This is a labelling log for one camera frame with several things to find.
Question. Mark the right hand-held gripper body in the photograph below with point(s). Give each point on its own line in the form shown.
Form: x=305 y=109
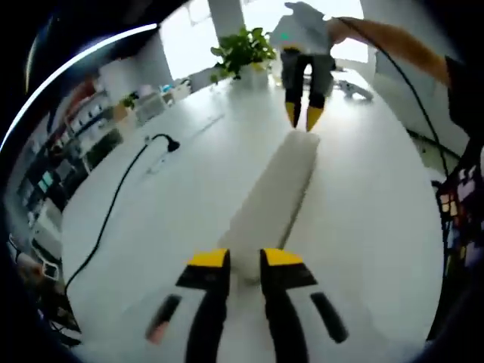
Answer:
x=306 y=32

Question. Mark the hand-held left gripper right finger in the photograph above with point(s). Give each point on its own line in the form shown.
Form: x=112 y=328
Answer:
x=287 y=302

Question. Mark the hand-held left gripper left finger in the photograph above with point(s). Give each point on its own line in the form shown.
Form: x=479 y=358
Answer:
x=204 y=302

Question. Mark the person's right hand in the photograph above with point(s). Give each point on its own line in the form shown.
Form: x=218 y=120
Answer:
x=340 y=30

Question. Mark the white handheld controller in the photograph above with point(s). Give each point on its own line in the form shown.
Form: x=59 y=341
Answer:
x=355 y=91

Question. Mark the potted green plant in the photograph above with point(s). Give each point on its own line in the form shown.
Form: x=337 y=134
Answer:
x=246 y=49

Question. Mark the white table socket panel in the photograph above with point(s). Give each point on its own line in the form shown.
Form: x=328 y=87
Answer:
x=157 y=164

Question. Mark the white ceiling strip light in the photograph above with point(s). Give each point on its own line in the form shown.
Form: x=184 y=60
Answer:
x=113 y=38

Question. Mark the shelving with white bins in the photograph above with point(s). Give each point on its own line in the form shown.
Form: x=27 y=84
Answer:
x=75 y=128

